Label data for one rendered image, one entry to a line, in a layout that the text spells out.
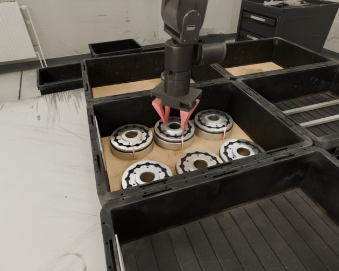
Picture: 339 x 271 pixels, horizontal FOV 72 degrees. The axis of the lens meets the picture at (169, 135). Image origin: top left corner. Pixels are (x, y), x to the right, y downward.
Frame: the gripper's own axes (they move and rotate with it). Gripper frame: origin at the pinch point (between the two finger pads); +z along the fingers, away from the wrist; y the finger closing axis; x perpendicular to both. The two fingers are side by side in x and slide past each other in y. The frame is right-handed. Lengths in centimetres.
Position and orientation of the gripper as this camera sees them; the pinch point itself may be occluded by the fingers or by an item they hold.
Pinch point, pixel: (174, 123)
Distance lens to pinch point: 58.4
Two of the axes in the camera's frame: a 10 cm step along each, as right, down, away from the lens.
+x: -4.5, 5.3, -7.1
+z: -0.3, 7.9, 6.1
